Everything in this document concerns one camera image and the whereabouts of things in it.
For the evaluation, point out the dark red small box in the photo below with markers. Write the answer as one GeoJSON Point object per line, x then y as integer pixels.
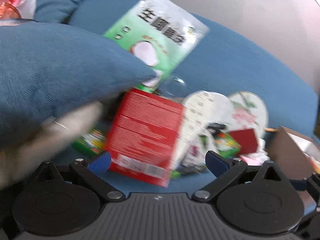
{"type": "Point", "coordinates": [247, 140]}

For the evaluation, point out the floral shoe insole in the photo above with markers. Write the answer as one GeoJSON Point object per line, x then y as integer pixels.
{"type": "Point", "coordinates": [194, 140]}

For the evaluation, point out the green small box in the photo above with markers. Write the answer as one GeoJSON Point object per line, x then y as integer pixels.
{"type": "Point", "coordinates": [226, 145]}

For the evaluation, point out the blue cushion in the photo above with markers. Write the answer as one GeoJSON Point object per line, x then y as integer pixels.
{"type": "Point", "coordinates": [50, 69]}

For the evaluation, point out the green coconut snack bag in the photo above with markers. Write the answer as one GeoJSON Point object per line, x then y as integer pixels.
{"type": "Point", "coordinates": [159, 33]}

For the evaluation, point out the pink white rabbit toy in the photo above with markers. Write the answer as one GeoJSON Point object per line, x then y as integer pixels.
{"type": "Point", "coordinates": [257, 158]}

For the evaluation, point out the brown cardboard storage box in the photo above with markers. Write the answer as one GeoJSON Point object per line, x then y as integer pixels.
{"type": "Point", "coordinates": [297, 155]}

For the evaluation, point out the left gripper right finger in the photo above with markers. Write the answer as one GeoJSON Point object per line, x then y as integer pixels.
{"type": "Point", "coordinates": [236, 181]}

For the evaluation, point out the blue sofa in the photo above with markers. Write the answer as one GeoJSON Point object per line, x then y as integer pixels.
{"type": "Point", "coordinates": [223, 62]}

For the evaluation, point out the round floral hand fan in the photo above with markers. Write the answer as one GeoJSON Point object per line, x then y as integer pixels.
{"type": "Point", "coordinates": [250, 112]}

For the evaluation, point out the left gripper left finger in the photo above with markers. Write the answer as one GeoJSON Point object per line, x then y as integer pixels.
{"type": "Point", "coordinates": [77, 181]}

